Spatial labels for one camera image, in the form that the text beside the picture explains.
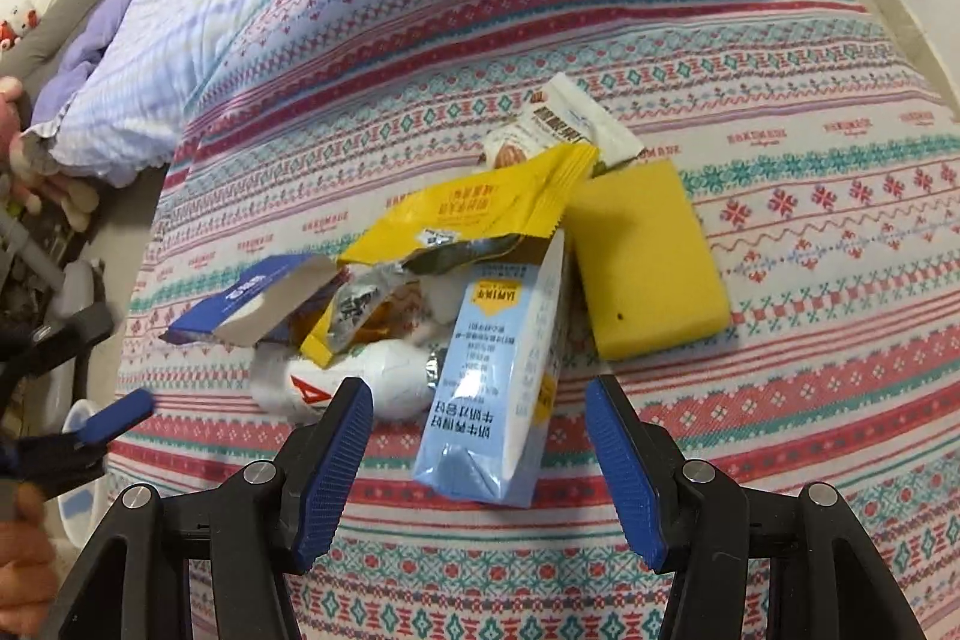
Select yellow snack wrapper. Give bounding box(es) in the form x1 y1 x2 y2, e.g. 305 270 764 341
300 145 601 371

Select white nut snack wrapper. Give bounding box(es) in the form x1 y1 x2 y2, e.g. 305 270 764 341
476 72 646 172

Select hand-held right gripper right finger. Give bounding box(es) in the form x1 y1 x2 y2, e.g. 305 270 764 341
585 374 931 640

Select yellow sponge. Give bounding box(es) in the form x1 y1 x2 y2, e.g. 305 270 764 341
564 158 733 362

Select torn blue white cardboard box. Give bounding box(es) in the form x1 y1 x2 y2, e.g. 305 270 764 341
160 254 342 347

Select person's left hand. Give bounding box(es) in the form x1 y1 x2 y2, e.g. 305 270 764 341
0 482 59 640

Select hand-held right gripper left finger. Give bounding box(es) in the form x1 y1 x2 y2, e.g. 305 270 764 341
52 376 374 640

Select small white plastic bottle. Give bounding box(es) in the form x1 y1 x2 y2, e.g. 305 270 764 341
251 340 445 425

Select purple blanket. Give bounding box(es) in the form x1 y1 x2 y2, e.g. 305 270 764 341
30 0 248 131

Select patterned bed sheet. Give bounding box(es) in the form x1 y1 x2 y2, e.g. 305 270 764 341
105 0 960 640

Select plush toys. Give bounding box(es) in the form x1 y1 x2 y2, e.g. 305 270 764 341
0 76 100 230

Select light blue striped quilt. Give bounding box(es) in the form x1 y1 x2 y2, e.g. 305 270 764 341
19 0 436 187

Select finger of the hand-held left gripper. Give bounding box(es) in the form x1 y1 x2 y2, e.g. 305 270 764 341
0 302 113 387
0 389 155 500

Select light blue milk carton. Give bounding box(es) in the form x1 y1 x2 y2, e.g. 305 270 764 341
411 227 567 507

